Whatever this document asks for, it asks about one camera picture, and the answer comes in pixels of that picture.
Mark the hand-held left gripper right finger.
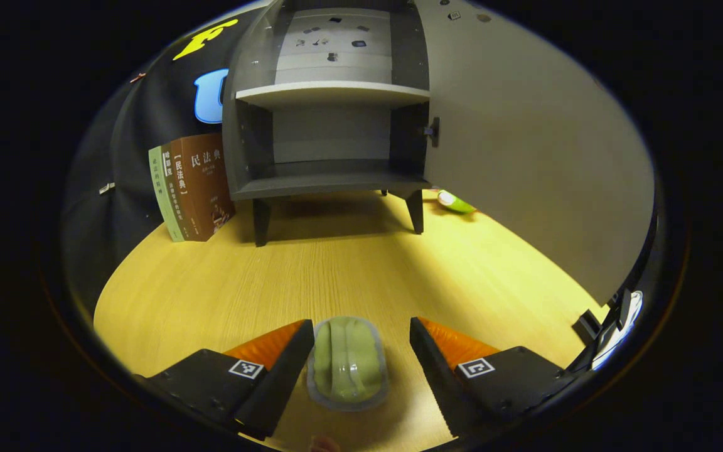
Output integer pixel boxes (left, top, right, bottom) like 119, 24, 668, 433
409, 316, 580, 438

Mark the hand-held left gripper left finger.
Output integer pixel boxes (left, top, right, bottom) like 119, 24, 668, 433
131, 319, 316, 441

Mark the beige cabinet door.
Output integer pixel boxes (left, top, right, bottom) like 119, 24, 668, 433
413, 0, 656, 307

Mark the green pink plush toy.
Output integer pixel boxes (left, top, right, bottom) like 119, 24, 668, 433
437, 190, 479, 215

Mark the brown book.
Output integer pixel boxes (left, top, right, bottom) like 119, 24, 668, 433
169, 133, 237, 242

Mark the dark green book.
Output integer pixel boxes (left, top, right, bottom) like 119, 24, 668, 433
161, 142, 194, 242

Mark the black backdrop cloth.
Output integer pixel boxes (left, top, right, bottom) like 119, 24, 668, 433
60, 9, 240, 315

